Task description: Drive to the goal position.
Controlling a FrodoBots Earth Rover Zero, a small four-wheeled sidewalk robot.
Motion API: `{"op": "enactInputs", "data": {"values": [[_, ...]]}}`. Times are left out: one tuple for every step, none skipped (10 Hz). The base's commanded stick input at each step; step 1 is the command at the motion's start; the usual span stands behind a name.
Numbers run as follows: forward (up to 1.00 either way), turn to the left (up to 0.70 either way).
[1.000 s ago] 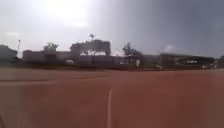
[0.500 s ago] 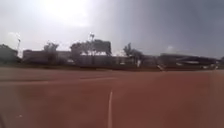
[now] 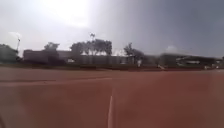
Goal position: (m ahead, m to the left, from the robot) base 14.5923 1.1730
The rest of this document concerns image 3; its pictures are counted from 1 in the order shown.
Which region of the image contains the group of dark trees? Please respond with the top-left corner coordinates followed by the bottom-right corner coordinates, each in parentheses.
top-left (69, 38), bottom-right (114, 56)

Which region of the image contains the floodlight pole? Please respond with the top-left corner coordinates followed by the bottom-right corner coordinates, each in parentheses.
top-left (88, 32), bottom-right (97, 43)
top-left (15, 35), bottom-right (22, 53)

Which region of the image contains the white painted line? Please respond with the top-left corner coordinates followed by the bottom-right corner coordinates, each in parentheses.
top-left (106, 96), bottom-right (115, 128)

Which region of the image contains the building with wide roof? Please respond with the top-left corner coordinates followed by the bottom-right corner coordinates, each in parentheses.
top-left (158, 52), bottom-right (224, 70)

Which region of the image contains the red track ground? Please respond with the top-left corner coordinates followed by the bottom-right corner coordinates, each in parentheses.
top-left (0, 66), bottom-right (224, 128)

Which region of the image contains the small tree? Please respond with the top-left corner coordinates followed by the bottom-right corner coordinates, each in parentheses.
top-left (43, 41), bottom-right (61, 64)

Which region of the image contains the long low building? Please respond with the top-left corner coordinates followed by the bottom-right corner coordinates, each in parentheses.
top-left (23, 49), bottom-right (136, 66)

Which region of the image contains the broad dark tree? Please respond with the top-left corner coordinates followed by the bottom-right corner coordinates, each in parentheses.
top-left (0, 43), bottom-right (20, 64)

